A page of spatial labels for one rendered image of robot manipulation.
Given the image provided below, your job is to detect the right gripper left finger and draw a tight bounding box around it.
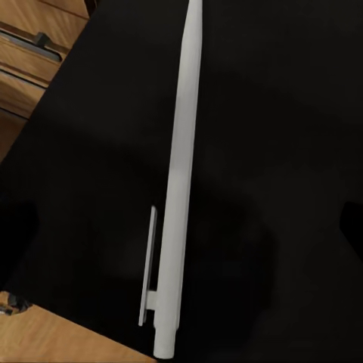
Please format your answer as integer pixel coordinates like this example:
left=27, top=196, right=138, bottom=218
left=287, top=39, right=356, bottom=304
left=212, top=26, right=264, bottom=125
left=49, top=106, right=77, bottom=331
left=0, top=201, right=39, bottom=291

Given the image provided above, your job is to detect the pen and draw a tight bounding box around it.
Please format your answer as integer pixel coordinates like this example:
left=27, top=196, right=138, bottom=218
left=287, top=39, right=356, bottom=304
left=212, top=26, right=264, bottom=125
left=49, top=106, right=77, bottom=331
left=138, top=0, right=203, bottom=359

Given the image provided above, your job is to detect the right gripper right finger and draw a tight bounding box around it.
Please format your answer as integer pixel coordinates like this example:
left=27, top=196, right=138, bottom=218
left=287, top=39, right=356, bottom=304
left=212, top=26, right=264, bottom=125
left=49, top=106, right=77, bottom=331
left=339, top=201, right=363, bottom=262

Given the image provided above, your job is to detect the swivel chair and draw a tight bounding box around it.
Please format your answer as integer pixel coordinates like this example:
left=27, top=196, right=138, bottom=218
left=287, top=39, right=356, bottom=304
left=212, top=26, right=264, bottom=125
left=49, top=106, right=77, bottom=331
left=0, top=293, right=33, bottom=316

